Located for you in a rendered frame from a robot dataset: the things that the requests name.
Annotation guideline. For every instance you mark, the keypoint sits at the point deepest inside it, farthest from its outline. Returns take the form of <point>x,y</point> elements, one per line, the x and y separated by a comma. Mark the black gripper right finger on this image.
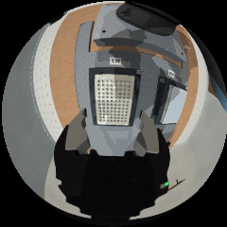
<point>150,143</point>

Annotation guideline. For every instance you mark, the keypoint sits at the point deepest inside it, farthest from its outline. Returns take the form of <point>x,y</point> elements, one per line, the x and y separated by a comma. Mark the white label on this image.
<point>115,61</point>
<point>171,73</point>

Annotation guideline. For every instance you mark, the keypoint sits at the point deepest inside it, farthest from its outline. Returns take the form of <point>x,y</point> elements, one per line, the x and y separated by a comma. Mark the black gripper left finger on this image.
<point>73,141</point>

